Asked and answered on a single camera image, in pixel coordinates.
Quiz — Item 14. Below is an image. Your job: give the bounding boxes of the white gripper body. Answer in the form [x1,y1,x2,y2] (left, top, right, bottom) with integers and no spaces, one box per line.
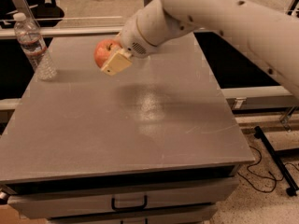
[120,7,163,58]

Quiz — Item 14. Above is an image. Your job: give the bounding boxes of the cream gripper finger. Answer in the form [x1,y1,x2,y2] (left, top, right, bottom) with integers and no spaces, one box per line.
[101,49,133,76]

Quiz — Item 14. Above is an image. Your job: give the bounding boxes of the red apple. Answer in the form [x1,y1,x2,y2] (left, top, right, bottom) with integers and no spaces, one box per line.
[93,39,121,67]

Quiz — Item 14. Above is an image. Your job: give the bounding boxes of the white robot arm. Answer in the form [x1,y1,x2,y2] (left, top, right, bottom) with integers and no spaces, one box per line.
[94,0,299,98]

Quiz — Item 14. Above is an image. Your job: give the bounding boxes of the clear plastic water bottle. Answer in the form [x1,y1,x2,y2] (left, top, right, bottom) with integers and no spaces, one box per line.
[13,12,57,81]

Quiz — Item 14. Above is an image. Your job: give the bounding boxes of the black office chair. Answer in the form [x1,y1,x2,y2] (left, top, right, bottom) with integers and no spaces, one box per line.
[0,0,64,30]

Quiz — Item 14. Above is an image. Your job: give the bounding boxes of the grey upper drawer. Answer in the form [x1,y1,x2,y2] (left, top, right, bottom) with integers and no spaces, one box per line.
[8,177,239,219]

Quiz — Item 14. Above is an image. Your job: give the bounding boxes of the grey drawer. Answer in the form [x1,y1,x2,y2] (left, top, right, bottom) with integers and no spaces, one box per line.
[48,204,217,224]
[8,177,239,219]

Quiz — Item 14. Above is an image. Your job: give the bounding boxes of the grey lower drawer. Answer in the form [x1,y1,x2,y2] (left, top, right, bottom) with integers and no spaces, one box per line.
[48,204,217,224]

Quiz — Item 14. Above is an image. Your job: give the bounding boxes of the black stand leg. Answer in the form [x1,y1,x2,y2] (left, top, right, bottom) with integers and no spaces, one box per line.
[254,126,299,197]

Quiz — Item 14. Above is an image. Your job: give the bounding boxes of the left metal railing post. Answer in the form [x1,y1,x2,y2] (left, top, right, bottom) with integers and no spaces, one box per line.
[7,0,34,25]

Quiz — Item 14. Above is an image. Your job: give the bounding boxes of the black drawer handle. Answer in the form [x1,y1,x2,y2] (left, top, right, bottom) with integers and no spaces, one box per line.
[110,195,148,212]

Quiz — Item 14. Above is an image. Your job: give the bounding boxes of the black cable on floor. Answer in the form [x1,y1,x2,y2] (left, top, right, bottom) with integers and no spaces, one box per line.
[236,145,299,194]

